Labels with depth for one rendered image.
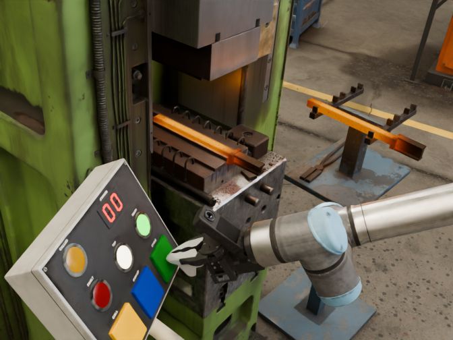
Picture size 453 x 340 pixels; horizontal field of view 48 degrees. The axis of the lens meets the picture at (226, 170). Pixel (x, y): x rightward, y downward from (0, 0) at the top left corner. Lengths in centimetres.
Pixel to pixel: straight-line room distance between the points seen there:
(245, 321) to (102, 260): 122
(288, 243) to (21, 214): 102
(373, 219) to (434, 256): 181
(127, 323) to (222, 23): 70
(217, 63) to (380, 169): 92
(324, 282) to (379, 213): 20
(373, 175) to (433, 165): 175
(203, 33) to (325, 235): 54
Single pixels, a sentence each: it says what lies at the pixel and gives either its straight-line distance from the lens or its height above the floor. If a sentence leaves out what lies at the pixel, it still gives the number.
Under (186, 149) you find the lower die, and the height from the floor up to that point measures 99.
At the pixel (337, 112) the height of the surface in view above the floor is 104.
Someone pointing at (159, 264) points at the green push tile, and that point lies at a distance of 111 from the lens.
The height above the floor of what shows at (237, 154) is 101.
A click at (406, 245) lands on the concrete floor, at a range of 292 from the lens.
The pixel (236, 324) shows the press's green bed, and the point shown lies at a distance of 212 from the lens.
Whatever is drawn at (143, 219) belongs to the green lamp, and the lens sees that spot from 110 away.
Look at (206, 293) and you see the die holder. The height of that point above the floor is 59.
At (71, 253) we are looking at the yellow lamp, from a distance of 92.
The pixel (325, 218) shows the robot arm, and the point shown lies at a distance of 96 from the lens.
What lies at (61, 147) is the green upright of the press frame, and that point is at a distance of 127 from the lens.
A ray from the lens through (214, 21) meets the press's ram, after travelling 122.
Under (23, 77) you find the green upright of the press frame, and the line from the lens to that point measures 142.
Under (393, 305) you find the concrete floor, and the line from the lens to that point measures 258.
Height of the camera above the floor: 181
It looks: 34 degrees down
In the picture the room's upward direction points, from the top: 5 degrees clockwise
